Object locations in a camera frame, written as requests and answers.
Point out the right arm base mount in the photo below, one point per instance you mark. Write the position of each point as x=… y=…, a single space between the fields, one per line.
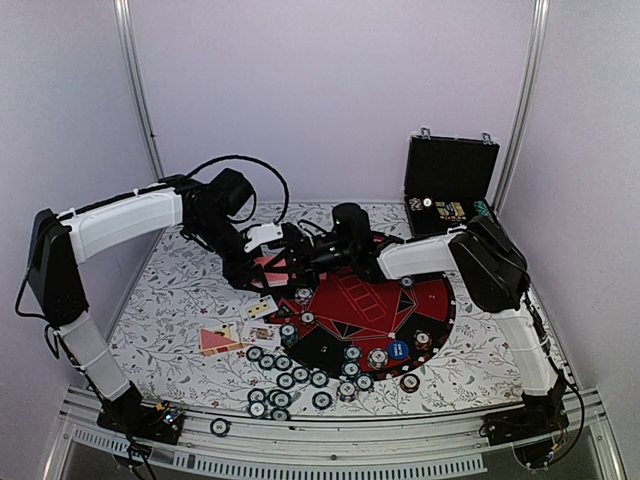
x=543 y=433

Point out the blue small blind button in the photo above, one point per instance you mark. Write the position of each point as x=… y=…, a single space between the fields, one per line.
x=398 y=350

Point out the blue chip stack seat four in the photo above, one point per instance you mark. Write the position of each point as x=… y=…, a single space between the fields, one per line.
x=377 y=359

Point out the round red black poker mat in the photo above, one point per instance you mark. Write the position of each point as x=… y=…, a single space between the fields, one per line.
x=365 y=313

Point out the three of spades card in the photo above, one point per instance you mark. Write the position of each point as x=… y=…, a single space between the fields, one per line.
x=259 y=308

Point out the king of diamonds card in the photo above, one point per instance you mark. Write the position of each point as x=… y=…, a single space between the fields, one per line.
x=261 y=334

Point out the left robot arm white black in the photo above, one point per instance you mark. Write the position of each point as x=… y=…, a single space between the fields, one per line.
x=83 y=262

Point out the blue chip stack seat one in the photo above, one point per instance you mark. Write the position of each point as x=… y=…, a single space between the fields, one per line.
x=407 y=282

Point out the red playing card deck box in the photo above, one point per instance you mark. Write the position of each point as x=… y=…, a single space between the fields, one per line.
x=219 y=340

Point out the right aluminium frame post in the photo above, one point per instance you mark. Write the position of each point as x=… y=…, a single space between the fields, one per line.
x=533 y=58

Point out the green chip table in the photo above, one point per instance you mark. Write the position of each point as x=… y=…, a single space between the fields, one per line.
x=266 y=362
x=283 y=363

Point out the green chip front cluster top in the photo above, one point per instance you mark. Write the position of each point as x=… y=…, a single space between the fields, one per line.
x=280 y=399

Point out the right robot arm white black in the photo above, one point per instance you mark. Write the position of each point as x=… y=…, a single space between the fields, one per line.
x=494 y=275

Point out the red backed card deck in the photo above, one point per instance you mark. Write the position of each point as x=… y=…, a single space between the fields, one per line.
x=272 y=279

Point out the brown 100 poker chip stack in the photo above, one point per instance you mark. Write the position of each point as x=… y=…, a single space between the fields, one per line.
x=409 y=383

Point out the brown chip stack seat three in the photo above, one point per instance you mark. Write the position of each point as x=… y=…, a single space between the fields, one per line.
x=423 y=341

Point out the black poker chip case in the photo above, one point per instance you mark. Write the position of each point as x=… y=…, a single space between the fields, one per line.
x=446 y=181

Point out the green chip mat seat four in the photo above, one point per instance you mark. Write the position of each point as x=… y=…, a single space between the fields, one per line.
x=352 y=353

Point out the blue chip stack seat seven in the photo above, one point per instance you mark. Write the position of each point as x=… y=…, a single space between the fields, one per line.
x=303 y=295

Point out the left aluminium frame post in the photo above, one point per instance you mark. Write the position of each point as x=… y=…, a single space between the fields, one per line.
x=130 y=55

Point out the green chip stack seat six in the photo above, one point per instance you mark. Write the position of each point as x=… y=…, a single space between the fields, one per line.
x=289 y=335

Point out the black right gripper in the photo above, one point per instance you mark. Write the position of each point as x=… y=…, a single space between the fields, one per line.
x=305 y=263

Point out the green chip mat edge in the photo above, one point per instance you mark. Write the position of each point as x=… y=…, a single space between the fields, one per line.
x=351 y=369
x=301 y=374

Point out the aluminium frame post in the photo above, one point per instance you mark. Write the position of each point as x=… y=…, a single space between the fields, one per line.
x=130 y=55
x=533 y=58

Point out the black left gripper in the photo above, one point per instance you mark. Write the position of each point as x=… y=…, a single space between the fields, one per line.
x=239 y=280

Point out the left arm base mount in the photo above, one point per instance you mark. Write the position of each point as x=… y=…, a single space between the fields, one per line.
x=160 y=423

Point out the green chip cluster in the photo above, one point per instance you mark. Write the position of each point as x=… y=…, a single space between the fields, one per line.
x=280 y=399
x=279 y=414

